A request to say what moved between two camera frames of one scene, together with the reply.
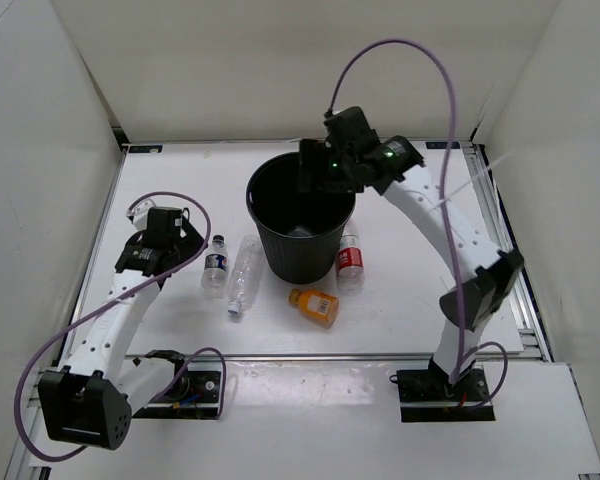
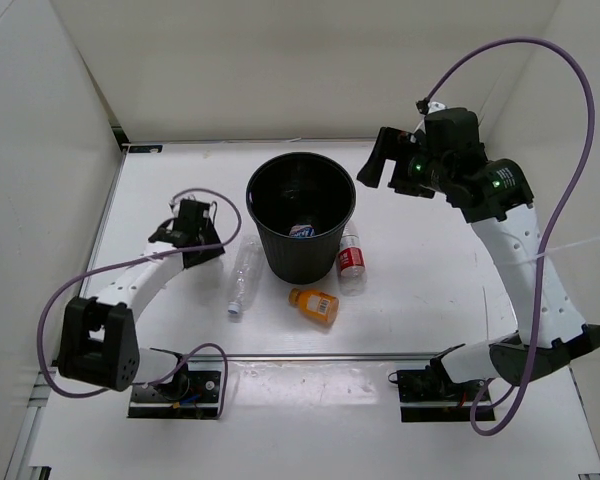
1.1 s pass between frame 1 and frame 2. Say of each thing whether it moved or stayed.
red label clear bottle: stayed
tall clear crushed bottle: stayed
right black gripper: moved
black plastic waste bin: stayed
